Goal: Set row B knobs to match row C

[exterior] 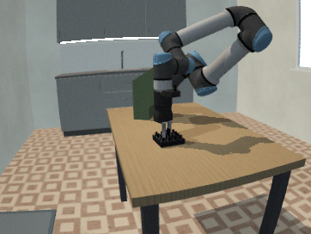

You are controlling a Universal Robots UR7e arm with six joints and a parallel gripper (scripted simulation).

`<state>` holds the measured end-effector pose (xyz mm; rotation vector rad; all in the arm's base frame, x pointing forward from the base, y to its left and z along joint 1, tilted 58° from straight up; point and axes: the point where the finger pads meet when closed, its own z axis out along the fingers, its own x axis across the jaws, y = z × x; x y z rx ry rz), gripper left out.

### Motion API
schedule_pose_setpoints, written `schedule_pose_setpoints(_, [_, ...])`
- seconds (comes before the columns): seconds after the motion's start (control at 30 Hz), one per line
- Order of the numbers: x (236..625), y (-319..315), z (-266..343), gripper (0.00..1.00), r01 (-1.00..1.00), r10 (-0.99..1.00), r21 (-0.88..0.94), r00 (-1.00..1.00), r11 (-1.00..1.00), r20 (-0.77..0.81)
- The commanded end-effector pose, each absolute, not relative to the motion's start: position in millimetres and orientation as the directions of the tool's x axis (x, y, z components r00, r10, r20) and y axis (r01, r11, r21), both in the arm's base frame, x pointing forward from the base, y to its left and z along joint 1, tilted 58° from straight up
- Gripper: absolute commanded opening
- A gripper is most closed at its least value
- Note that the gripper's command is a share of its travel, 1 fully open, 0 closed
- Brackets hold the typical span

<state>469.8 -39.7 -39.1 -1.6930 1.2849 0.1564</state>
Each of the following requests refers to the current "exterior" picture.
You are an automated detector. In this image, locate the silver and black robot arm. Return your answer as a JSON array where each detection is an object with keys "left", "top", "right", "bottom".
[{"left": 153, "top": 6, "right": 272, "bottom": 96}]

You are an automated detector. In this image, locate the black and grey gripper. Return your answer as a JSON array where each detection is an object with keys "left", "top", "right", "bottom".
[{"left": 154, "top": 80, "right": 180, "bottom": 138}]

